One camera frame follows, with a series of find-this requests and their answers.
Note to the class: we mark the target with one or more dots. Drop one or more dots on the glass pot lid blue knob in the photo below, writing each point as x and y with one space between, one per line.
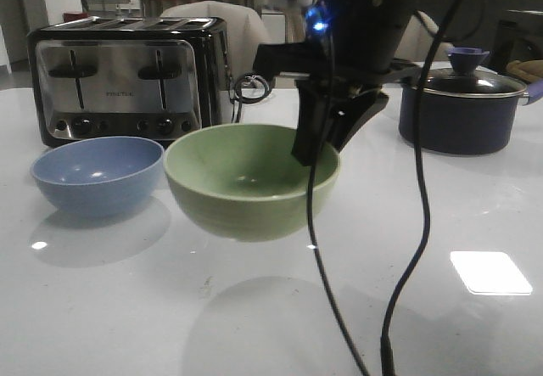
464 78

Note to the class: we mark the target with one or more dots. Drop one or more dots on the beige armchair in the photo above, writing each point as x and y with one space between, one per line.
246 31
417 38

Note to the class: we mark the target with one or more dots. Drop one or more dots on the beige armchair left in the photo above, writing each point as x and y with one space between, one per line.
246 31

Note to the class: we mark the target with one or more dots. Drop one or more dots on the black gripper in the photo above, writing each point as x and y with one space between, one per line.
352 39

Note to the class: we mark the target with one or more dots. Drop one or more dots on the beige armchair right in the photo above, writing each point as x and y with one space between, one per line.
417 38

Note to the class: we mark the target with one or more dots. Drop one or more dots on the brown woven item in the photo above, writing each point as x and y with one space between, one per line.
529 71

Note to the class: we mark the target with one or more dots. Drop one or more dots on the dark blue cooking pot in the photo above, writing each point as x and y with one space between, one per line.
464 126

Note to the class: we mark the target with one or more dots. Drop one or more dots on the black and steel toaster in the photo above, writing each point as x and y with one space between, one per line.
158 78

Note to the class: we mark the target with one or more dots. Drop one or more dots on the blue plastic bowl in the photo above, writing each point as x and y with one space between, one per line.
99 177

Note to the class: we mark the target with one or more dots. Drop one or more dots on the green plastic bowl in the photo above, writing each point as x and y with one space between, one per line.
240 181

